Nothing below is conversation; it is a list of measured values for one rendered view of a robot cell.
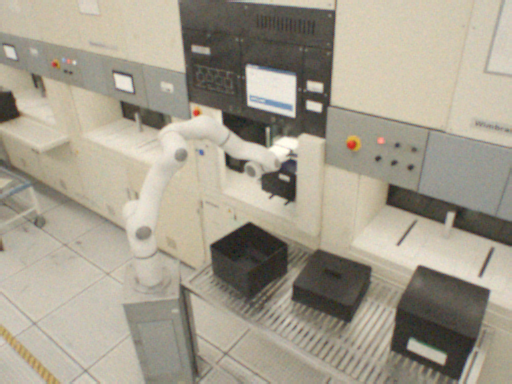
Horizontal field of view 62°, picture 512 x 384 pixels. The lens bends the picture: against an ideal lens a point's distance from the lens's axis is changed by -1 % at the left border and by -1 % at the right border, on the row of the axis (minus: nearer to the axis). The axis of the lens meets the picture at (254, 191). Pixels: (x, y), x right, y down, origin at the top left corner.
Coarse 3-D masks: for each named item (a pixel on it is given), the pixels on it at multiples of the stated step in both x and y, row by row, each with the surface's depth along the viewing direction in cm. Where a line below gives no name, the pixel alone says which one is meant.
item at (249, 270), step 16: (224, 240) 214; (240, 240) 224; (256, 240) 226; (272, 240) 215; (224, 256) 201; (240, 256) 224; (256, 256) 224; (272, 256) 200; (224, 272) 207; (240, 272) 195; (256, 272) 196; (272, 272) 205; (240, 288) 201; (256, 288) 201
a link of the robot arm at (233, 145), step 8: (232, 136) 190; (224, 144) 189; (232, 144) 190; (240, 144) 193; (248, 144) 196; (256, 144) 197; (232, 152) 193; (240, 152) 194; (248, 152) 195; (256, 152) 195; (264, 152) 195; (256, 160) 195; (264, 160) 195; (272, 160) 197; (264, 168) 202; (272, 168) 199
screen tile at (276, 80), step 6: (276, 78) 197; (282, 78) 195; (288, 78) 193; (276, 84) 199; (282, 84) 196; (288, 84) 194; (276, 90) 200; (288, 90) 196; (276, 96) 202; (282, 96) 199; (288, 96) 197
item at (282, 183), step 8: (280, 144) 222; (288, 144) 222; (296, 144) 221; (296, 160) 223; (280, 168) 220; (264, 176) 230; (272, 176) 227; (280, 176) 223; (288, 176) 219; (296, 176) 219; (264, 184) 233; (272, 184) 229; (280, 184) 225; (288, 184) 222; (296, 184) 221; (272, 192) 232; (280, 192) 228; (288, 192) 224; (296, 192) 224; (288, 200) 227
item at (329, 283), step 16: (320, 256) 209; (336, 256) 209; (304, 272) 200; (320, 272) 199; (336, 272) 195; (352, 272) 199; (368, 272) 198; (304, 288) 191; (320, 288) 191; (336, 288) 190; (352, 288) 190; (368, 288) 203; (304, 304) 196; (320, 304) 191; (336, 304) 185; (352, 304) 182
